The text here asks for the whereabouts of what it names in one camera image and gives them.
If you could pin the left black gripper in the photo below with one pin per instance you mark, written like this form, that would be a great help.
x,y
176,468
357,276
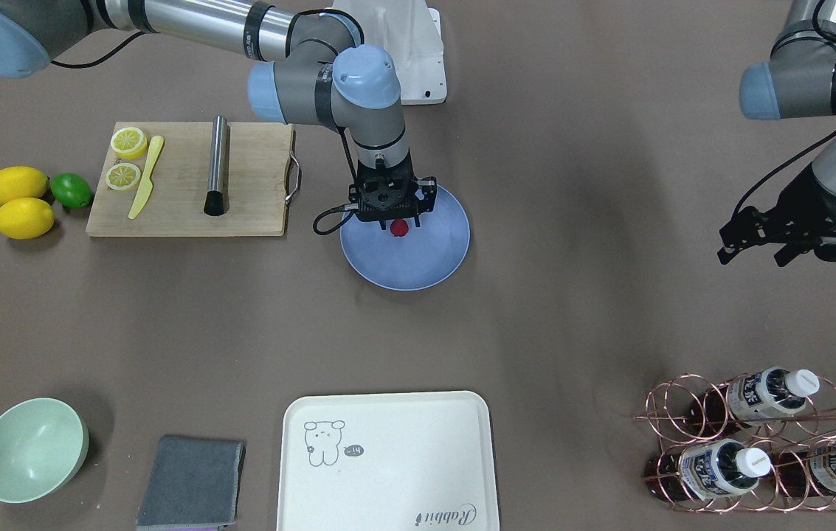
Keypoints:
x,y
803,209

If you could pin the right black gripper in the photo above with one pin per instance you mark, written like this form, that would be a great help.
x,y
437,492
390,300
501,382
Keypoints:
x,y
427,191

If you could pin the red strawberry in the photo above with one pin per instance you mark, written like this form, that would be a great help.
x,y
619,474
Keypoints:
x,y
399,228

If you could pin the blue round plate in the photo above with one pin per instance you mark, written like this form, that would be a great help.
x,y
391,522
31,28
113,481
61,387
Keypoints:
x,y
425,256

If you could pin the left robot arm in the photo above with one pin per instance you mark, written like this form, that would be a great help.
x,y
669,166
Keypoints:
x,y
798,80

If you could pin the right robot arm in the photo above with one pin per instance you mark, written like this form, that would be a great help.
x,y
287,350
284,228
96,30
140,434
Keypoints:
x,y
314,67

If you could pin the wooden cutting board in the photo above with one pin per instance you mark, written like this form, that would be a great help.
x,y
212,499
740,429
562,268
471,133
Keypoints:
x,y
257,185

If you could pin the steel muddler black tip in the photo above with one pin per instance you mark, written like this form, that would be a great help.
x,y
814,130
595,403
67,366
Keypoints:
x,y
216,198

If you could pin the tea bottle front middle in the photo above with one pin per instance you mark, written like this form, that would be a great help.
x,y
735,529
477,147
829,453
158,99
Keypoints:
x,y
724,468

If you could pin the cream rabbit tray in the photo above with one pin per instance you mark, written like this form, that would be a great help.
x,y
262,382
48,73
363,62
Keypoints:
x,y
393,461

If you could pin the yellow plastic knife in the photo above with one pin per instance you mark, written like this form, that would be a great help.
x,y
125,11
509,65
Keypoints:
x,y
145,185

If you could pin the lemon half slice lower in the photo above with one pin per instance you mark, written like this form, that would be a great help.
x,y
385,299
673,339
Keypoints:
x,y
122,176

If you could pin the lemon half slice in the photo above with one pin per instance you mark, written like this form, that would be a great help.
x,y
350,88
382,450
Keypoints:
x,y
122,176
129,143

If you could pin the lemon half slice upper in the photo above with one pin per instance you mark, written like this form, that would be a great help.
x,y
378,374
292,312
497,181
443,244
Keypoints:
x,y
129,143

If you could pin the green lime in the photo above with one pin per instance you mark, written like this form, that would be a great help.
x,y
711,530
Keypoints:
x,y
71,190

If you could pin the grey folded cloth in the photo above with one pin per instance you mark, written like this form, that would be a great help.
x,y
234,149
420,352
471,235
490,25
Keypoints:
x,y
193,484

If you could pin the yellow lemon near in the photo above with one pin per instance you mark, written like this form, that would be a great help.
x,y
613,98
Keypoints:
x,y
25,218

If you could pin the yellow lemon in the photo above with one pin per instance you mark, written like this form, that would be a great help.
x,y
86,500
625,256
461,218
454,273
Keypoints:
x,y
25,218
22,182

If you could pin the yellow lemon far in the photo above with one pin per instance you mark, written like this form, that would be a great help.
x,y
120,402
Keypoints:
x,y
22,182

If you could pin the mint green bowl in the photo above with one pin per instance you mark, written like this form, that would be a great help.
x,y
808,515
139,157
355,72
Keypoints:
x,y
43,444

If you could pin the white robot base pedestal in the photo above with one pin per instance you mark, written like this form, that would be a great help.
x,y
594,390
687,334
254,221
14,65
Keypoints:
x,y
410,32

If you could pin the copper wire bottle rack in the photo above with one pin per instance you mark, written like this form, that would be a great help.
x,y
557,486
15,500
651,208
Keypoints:
x,y
790,441

